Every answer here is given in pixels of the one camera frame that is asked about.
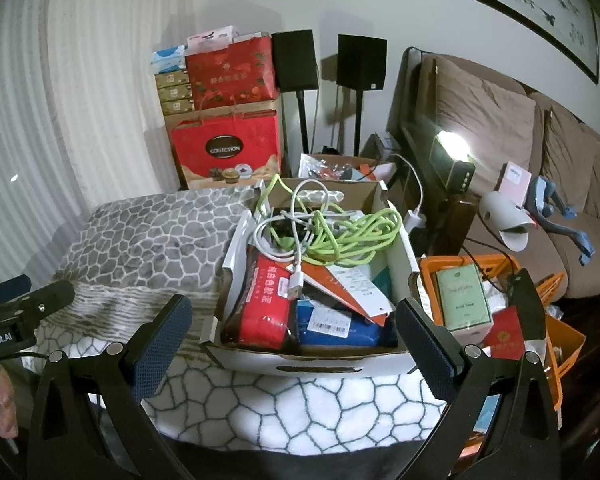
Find white cardboard storage box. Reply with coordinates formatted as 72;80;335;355
199;176;434;380

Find green charging cable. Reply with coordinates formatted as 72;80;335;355
253;173;404;267

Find white charging cable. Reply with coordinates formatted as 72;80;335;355
251;179;366;302

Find person's left hand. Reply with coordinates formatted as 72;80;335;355
0;364;19;439

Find red paper packet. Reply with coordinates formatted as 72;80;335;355
483;307;526;361

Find orange plastic basket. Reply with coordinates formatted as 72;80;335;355
419;254;586;420

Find green tissue pack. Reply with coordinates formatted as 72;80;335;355
434;263;492;332

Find grey white patterned blanket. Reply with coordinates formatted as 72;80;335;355
24;186;443;455

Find red snack bag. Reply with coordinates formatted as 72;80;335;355
221;246;299;354

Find white clothing tag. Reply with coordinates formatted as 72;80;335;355
328;266;393;318

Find white slipper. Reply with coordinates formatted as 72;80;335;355
479;191;536;252

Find blue packet with barcode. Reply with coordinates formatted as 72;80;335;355
297;298;398;348

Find blue phone holder clamp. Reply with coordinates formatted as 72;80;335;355
524;176;595;266

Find pink card box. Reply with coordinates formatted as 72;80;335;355
496;162;532;207

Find brown sofa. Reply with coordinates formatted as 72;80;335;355
391;47;600;299

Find stacked gold small boxes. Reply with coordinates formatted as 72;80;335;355
155;70;195;116

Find red Collection gift box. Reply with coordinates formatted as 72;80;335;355
164;101;283;190

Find blue white tissue pack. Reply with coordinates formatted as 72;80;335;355
150;44;187;75

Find red patterned gift bag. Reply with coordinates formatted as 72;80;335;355
185;36;278;110

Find black speaker left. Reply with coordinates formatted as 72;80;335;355
271;29;318;92

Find black speaker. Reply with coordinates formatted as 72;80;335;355
336;34;388;91
271;29;318;92

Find black speaker right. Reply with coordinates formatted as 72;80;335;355
336;34;388;91

